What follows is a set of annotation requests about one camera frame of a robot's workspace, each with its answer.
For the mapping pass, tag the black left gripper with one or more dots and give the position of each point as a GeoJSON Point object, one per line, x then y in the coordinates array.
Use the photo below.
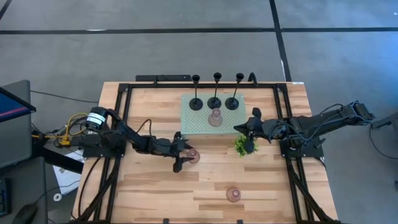
{"type": "Point", "coordinates": [161, 145]}

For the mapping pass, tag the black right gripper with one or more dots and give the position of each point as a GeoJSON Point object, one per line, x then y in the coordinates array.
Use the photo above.
{"type": "Point", "coordinates": [273, 129]}

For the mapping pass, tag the pink ribbed glass candle holder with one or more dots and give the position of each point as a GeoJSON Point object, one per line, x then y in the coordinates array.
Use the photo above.
{"type": "Point", "coordinates": [215, 118]}
{"type": "Point", "coordinates": [233, 194]}
{"type": "Point", "coordinates": [195, 154]}

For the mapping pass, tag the tall black candlestick holder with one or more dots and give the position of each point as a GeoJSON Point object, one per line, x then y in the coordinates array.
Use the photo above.
{"type": "Point", "coordinates": [232, 103]}
{"type": "Point", "coordinates": [214, 102]}
{"type": "Point", "coordinates": [196, 104]}

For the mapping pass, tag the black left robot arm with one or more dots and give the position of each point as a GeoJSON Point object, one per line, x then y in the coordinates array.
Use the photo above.
{"type": "Point", "coordinates": [124, 133]}

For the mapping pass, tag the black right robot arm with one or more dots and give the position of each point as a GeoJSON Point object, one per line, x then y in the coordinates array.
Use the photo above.
{"type": "Point", "coordinates": [326, 119]}

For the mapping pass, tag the green artificial plant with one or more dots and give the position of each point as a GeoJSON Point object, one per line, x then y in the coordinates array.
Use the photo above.
{"type": "Point", "coordinates": [239, 146]}

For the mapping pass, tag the green perforated metal shelf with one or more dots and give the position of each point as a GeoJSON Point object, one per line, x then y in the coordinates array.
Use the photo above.
{"type": "Point", "coordinates": [199, 124]}

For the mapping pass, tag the black table clamp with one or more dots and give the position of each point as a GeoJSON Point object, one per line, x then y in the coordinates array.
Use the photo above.
{"type": "Point", "coordinates": [166, 221]}
{"type": "Point", "coordinates": [240, 221]}

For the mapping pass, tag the black bar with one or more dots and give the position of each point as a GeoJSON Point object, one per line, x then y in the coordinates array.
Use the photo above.
{"type": "Point", "coordinates": [161, 77]}

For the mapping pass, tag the white paper sheet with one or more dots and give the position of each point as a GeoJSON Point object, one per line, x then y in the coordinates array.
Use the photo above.
{"type": "Point", "coordinates": [66, 177]}

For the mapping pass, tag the black stand beam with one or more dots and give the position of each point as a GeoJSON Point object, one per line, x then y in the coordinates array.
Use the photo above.
{"type": "Point", "coordinates": [59, 160]}

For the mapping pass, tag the white tape roll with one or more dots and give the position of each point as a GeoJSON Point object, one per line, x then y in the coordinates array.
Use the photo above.
{"type": "Point", "coordinates": [53, 197]}

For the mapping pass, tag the grey object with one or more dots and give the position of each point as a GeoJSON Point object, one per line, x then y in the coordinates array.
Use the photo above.
{"type": "Point", "coordinates": [385, 119]}

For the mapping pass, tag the dark grey desk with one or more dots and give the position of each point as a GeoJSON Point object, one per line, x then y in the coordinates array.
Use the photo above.
{"type": "Point", "coordinates": [31, 186]}

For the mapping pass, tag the black computer mouse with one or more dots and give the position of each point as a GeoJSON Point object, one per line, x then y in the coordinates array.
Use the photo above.
{"type": "Point", "coordinates": [25, 214]}

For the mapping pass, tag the black keyboard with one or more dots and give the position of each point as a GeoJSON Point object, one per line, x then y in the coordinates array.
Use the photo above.
{"type": "Point", "coordinates": [3, 199]}

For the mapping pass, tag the black hook bracket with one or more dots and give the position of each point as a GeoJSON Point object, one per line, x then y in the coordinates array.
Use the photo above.
{"type": "Point", "coordinates": [252, 77]}

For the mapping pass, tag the black aluminium table frame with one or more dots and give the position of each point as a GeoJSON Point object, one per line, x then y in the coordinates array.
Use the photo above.
{"type": "Point", "coordinates": [202, 85]}

